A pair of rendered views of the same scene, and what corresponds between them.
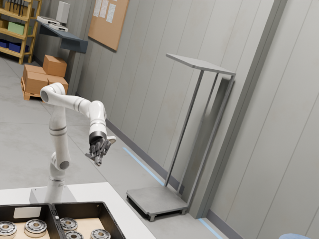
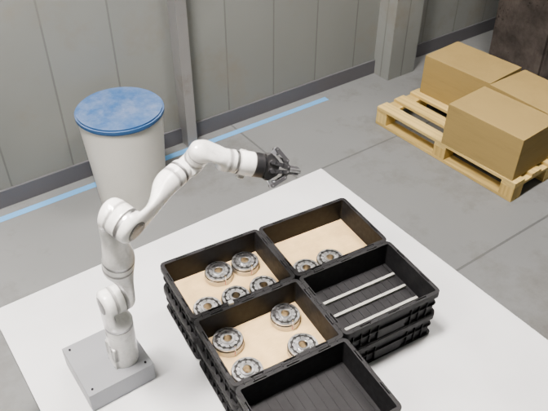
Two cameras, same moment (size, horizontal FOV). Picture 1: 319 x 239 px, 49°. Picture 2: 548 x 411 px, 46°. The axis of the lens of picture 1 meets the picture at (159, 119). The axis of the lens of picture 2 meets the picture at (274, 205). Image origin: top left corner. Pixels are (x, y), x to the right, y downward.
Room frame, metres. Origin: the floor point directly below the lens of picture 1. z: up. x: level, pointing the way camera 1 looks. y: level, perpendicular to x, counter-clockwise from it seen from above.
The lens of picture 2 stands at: (1.22, 1.78, 2.53)
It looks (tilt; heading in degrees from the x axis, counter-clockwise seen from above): 39 degrees down; 274
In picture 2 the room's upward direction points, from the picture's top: straight up
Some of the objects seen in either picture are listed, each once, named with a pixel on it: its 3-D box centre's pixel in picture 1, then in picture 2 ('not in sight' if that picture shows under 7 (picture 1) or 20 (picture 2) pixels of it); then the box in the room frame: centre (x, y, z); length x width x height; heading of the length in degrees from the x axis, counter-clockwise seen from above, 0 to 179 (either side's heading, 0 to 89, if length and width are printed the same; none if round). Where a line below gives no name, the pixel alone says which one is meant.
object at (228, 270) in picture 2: (100, 235); (218, 271); (1.54, 0.12, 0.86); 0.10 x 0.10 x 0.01
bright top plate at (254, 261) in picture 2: not in sight; (245, 261); (1.44, 0.06, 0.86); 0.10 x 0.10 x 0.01
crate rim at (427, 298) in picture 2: not in sight; (368, 286); (0.99, 0.21, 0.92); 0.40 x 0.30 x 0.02; 34
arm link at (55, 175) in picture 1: (59, 166); (115, 308); (1.80, 0.47, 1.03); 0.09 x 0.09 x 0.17; 42
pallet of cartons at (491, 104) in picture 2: not in sight; (480, 112); (0.04, -2.20, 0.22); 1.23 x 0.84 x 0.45; 134
